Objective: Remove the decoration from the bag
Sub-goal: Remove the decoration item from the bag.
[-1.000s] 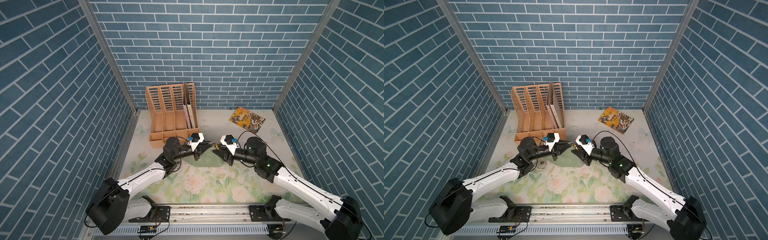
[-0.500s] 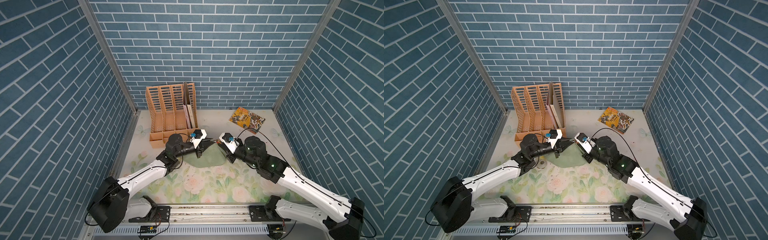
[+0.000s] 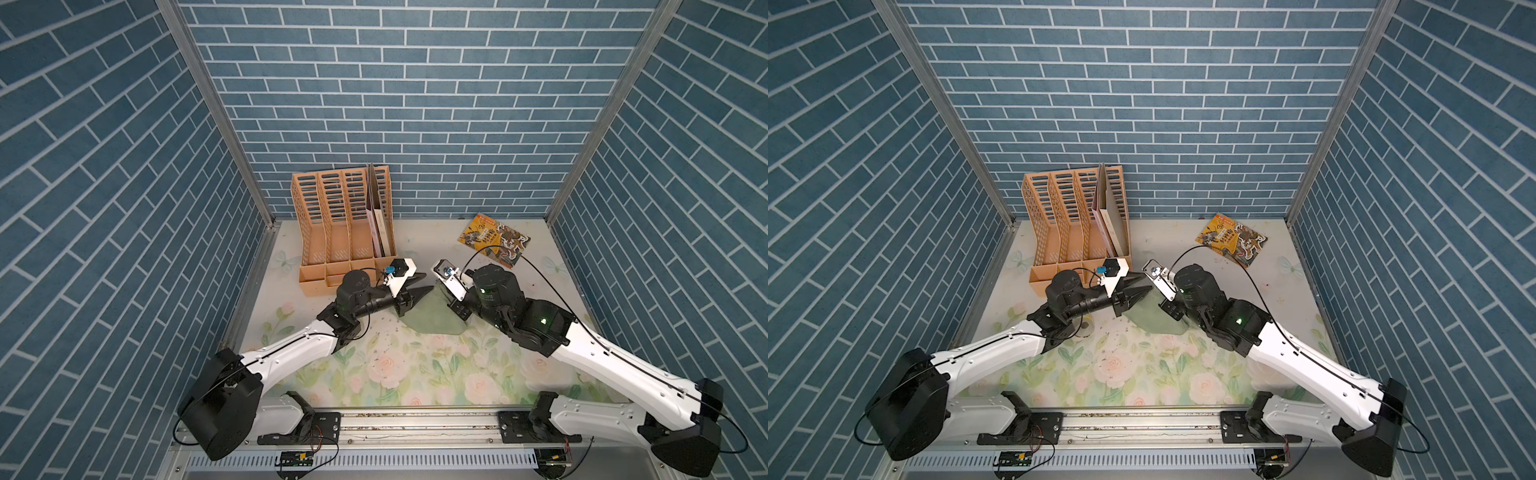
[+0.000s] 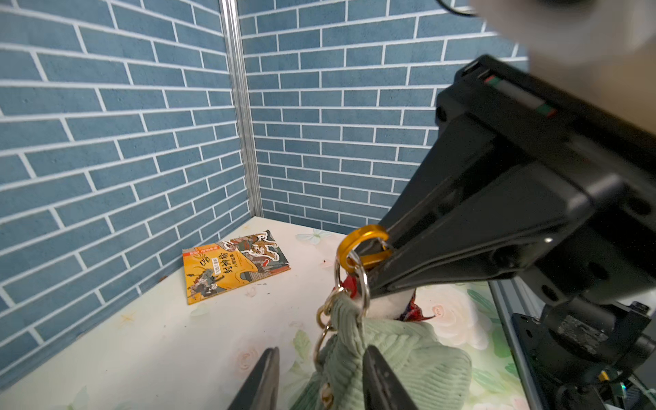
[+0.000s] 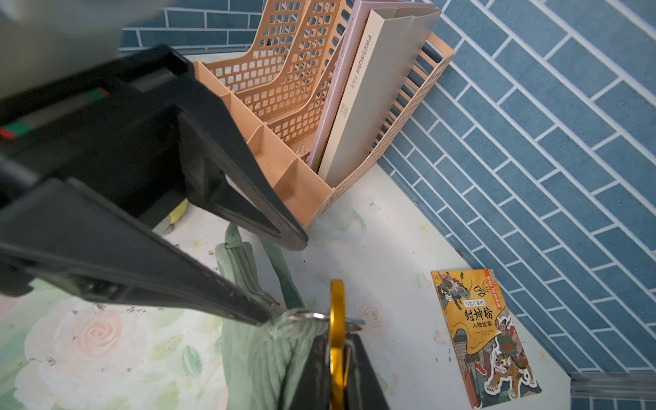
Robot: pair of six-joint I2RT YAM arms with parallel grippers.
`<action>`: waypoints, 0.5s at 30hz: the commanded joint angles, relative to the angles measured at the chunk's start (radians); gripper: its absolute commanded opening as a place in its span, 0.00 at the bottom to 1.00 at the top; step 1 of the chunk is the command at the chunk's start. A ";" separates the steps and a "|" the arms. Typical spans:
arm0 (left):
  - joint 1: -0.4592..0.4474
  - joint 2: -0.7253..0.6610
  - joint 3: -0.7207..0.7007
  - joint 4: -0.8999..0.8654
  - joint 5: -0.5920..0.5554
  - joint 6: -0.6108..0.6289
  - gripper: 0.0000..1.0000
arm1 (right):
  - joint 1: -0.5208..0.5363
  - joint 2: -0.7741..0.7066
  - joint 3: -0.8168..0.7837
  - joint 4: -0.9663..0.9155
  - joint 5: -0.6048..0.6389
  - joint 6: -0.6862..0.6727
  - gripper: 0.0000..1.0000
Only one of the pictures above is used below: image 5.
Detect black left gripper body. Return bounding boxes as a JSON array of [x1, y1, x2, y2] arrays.
[[1, 46, 198, 232]]

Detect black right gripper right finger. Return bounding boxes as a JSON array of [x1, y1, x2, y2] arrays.
[[345, 333, 390, 410]]

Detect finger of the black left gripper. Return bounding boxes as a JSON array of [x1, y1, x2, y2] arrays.
[[176, 77, 309, 251], [1, 179, 270, 326]]

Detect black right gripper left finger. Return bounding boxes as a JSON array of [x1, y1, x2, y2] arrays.
[[290, 336, 331, 410]]

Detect gold carabiner clip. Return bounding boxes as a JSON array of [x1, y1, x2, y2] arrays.
[[328, 279, 346, 410]]

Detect green fabric bag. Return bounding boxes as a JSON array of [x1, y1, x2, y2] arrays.
[[215, 224, 360, 409]]

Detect floral table mat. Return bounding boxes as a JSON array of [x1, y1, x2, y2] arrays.
[[0, 163, 572, 410]]

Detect orange illustrated comic book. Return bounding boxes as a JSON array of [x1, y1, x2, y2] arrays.
[[432, 269, 542, 409]]

